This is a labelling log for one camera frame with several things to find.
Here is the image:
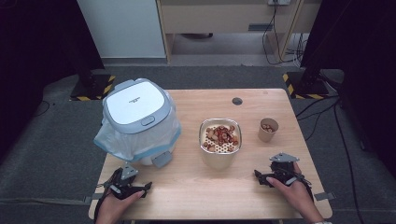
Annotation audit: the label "black stand with striped base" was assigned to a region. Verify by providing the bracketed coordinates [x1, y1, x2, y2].
[282, 46, 332, 101]
[69, 46, 117, 102]

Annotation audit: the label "person's right hand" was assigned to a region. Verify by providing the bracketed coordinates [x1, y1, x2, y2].
[265, 162, 325, 224]

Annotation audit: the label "person's left hand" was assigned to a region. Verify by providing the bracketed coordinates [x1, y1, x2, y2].
[94, 189, 147, 224]

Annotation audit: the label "light wooden desk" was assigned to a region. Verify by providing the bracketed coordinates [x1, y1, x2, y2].
[155, 0, 321, 64]

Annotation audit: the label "black floor cables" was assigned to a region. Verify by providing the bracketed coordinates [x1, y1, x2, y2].
[294, 94, 367, 224]

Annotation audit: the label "white cabinet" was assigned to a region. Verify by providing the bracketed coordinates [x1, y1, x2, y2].
[77, 0, 167, 60]

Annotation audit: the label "black hanging cables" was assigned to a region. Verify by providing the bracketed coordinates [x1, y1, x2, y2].
[261, 0, 309, 66]

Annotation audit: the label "pile of nut shells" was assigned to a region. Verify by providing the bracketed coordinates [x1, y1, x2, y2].
[203, 124, 240, 153]

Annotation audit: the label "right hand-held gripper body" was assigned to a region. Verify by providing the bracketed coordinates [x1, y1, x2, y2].
[269, 152, 307, 187]

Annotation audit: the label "grey table strap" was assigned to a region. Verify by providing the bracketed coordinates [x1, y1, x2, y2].
[83, 192, 105, 205]
[313, 191, 337, 202]

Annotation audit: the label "cream container with perforated strainer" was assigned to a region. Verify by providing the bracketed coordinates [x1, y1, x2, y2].
[198, 117, 243, 171]

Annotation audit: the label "white rice cooker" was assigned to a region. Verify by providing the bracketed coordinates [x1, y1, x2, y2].
[92, 92, 182, 163]

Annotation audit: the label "black curtain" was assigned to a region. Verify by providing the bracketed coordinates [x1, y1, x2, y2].
[300, 0, 396, 171]
[0, 0, 106, 162]

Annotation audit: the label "brown paper cup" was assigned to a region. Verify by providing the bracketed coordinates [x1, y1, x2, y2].
[257, 117, 280, 144]

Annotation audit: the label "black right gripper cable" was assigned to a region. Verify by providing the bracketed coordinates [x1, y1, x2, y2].
[297, 172, 316, 202]

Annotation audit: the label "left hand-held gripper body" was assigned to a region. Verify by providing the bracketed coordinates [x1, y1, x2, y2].
[108, 163, 139, 200]

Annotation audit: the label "thin black floor cable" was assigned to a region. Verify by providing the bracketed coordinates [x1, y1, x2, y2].
[33, 100, 51, 118]

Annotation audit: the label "white pedal trash can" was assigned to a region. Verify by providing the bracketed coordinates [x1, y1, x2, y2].
[92, 77, 182, 169]

